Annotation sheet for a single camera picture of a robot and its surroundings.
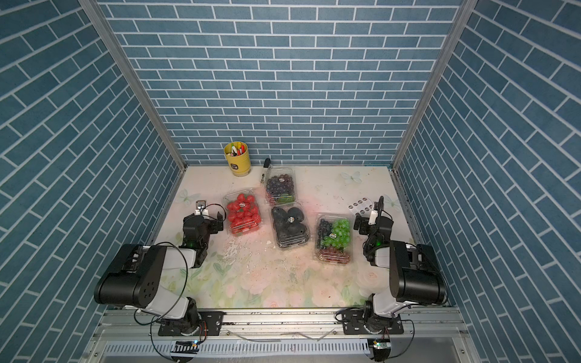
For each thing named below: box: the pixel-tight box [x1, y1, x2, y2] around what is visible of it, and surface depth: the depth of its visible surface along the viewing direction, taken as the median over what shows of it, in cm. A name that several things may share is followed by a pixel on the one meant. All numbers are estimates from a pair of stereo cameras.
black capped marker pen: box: [260, 157, 271, 185], surface depth 118 cm
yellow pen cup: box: [223, 140, 252, 177], surface depth 112 cm
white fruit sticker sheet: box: [347, 196, 374, 219], surface depth 107 cm
